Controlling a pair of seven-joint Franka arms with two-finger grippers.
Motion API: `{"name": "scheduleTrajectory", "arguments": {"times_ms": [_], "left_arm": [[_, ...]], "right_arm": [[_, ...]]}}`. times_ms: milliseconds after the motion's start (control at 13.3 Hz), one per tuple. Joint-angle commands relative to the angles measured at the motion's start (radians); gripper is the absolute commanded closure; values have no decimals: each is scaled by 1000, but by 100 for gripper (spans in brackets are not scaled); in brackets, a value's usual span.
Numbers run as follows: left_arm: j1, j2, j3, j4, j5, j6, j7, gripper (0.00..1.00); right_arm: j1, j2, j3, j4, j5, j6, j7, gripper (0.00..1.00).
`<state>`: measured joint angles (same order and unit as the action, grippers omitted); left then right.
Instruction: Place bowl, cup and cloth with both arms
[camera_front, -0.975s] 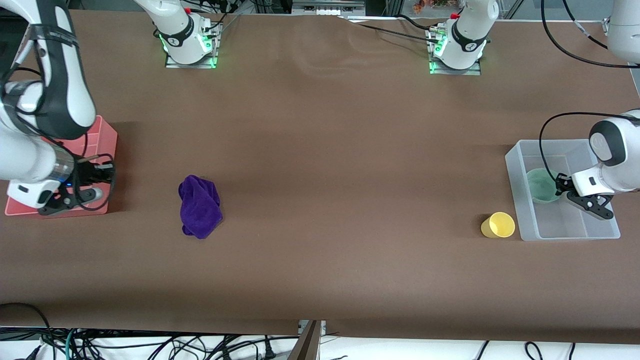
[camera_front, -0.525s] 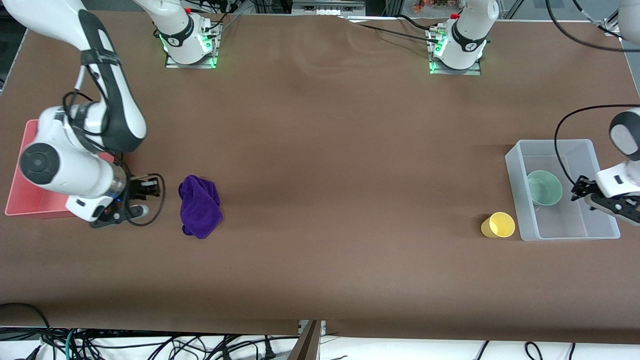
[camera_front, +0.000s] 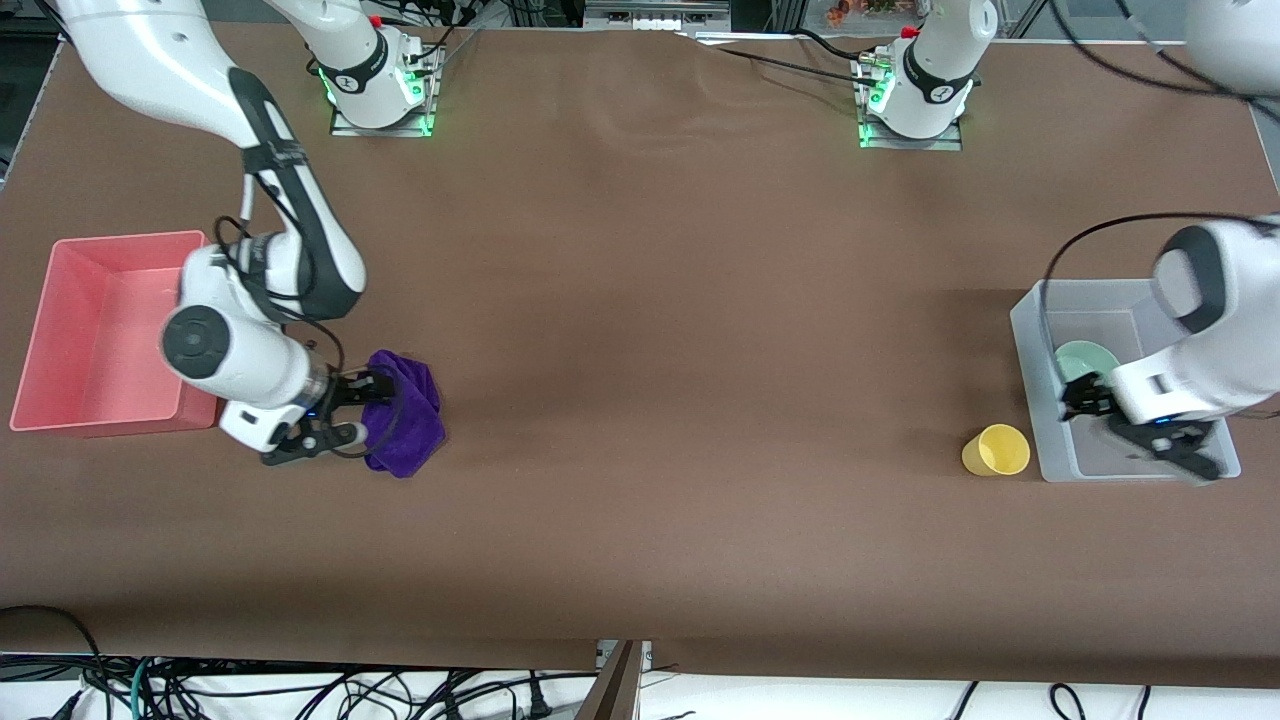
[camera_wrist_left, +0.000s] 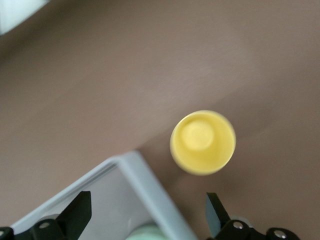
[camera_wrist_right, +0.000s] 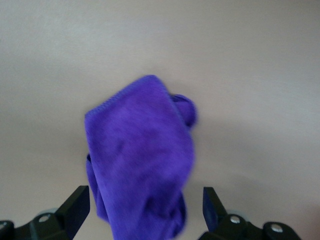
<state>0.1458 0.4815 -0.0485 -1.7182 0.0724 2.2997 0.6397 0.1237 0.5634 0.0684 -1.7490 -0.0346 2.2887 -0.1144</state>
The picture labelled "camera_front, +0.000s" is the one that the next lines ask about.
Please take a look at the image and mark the black looped floor cable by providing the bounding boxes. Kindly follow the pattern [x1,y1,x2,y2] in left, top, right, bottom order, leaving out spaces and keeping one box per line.
[0,604,106,701]

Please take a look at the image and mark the clear plastic bin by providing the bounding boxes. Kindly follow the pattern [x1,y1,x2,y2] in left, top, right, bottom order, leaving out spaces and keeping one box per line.
[1009,279,1243,484]

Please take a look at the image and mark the pink plastic bin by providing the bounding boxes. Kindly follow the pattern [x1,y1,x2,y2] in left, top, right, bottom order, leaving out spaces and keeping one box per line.
[9,229,225,434]

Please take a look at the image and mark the pale green bowl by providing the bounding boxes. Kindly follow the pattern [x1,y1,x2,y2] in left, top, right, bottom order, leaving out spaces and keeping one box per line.
[1054,339,1122,387]

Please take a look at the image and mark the yellow cup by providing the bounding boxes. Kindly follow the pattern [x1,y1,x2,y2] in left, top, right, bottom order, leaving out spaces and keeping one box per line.
[960,423,1032,478]

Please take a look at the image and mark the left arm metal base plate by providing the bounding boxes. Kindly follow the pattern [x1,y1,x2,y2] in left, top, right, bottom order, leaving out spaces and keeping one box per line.
[856,58,965,152]

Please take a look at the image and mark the tangled black floor cables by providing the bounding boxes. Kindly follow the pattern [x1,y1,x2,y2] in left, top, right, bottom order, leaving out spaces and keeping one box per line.
[60,655,601,720]

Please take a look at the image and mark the brown table cover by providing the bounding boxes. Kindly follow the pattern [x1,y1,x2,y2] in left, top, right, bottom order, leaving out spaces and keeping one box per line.
[0,18,1280,691]

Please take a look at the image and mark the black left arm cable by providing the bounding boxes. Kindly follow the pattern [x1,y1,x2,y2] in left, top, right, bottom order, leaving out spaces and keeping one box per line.
[1043,0,1280,403]

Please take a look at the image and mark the white power strip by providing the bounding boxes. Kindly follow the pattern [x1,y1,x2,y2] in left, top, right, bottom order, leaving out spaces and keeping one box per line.
[584,0,733,33]

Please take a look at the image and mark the short black tabletop cable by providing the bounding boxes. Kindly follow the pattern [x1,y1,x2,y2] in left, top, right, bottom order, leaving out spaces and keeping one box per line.
[795,28,876,61]

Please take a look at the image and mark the long black tabletop cable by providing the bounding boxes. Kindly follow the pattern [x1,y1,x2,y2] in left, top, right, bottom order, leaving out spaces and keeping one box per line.
[690,38,873,81]

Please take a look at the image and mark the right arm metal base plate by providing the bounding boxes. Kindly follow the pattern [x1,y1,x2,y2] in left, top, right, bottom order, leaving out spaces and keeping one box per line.
[328,48,440,139]

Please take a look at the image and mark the purple cloth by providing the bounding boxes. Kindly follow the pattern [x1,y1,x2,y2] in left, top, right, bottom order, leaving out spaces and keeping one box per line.
[359,349,448,479]

